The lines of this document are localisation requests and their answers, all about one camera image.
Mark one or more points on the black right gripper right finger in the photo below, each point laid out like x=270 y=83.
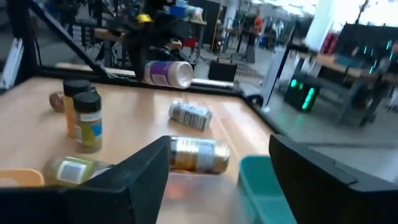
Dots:
x=326 y=199

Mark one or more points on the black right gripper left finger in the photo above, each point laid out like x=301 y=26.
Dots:
x=124 y=193

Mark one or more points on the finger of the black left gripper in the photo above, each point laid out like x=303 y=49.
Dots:
x=138 y=67

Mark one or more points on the white bottle purple label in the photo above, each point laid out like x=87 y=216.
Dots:
x=171 y=74

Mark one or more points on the green spice jar white label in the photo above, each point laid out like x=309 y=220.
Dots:
x=71 y=171

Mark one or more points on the grey label spice jar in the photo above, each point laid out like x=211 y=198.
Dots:
x=190 y=115

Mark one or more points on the olive spice jar yellow label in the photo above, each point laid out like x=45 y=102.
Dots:
x=88 y=130

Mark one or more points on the gold lid spice jar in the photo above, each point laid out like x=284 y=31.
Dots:
x=199 y=155
x=56 y=102

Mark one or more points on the tall orange spice jar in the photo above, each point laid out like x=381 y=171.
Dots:
x=70 y=118

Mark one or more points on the teal plastic bin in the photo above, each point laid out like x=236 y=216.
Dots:
x=261 y=193

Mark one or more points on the black case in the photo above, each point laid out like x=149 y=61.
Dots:
x=222 y=71

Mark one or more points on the small yellow plastic bin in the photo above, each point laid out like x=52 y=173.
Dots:
x=18 y=179

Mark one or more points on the black machine green lights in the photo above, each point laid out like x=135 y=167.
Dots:
x=301 y=93

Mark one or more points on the white base stanchion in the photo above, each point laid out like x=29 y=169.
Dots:
x=265 y=109

